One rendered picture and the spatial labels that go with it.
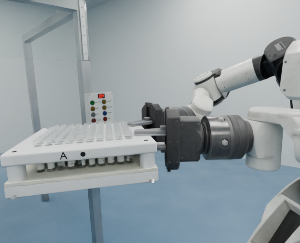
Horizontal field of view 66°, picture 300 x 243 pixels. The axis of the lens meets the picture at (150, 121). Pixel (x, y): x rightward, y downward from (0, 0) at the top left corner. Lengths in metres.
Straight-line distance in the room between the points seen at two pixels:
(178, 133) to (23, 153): 0.26
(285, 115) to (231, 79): 0.50
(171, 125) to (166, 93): 3.82
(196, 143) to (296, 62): 0.39
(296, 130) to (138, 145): 0.26
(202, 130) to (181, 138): 0.04
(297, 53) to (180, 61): 3.43
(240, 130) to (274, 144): 0.08
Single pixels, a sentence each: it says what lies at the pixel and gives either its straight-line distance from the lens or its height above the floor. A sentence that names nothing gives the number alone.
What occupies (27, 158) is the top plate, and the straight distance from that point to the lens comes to 0.41.
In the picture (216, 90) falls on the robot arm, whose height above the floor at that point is 1.11.
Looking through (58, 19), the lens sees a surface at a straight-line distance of 1.48.
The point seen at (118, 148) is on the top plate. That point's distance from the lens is 0.39.
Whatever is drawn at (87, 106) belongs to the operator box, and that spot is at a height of 1.03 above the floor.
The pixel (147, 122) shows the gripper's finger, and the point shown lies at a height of 1.05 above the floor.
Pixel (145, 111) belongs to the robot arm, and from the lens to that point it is 0.60.
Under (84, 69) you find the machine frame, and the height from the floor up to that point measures 1.25.
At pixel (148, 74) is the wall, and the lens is 4.50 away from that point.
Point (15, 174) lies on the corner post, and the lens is 0.43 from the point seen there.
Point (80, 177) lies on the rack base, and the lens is 0.41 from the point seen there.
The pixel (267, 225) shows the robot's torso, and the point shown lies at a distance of 0.80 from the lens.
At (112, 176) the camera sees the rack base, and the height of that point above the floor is 0.99.
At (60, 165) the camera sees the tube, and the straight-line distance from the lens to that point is 0.44.
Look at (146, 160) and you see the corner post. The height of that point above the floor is 1.01.
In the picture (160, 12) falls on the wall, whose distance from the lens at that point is 4.46.
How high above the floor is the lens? 1.14
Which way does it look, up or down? 9 degrees down
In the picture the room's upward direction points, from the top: 2 degrees counter-clockwise
